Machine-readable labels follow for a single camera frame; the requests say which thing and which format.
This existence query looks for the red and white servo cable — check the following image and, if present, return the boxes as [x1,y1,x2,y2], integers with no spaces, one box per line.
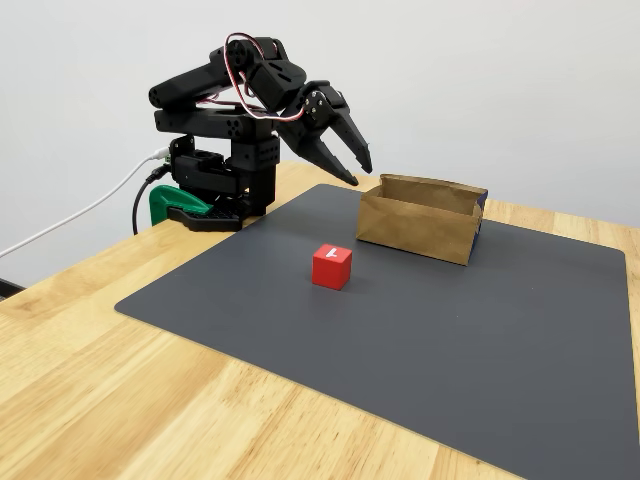
[223,32,307,122]

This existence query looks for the dark grey rubber mat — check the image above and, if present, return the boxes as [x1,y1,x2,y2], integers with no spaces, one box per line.
[113,182,629,480]

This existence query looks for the red cube with white mark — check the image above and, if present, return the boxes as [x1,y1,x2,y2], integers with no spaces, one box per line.
[311,243,353,292]

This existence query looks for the black power cable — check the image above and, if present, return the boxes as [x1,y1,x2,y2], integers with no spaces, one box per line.
[131,164,174,236]

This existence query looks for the brown paper box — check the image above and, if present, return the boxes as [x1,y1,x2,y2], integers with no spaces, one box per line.
[355,173,489,267]

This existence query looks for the white usb cable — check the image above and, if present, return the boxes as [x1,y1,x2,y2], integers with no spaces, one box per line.
[0,148,171,260]

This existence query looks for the green table clamp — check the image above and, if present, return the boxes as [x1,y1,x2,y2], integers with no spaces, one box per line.
[148,184,215,226]

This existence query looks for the dark object beside table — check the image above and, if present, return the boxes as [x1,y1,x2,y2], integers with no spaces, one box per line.
[0,277,26,303]

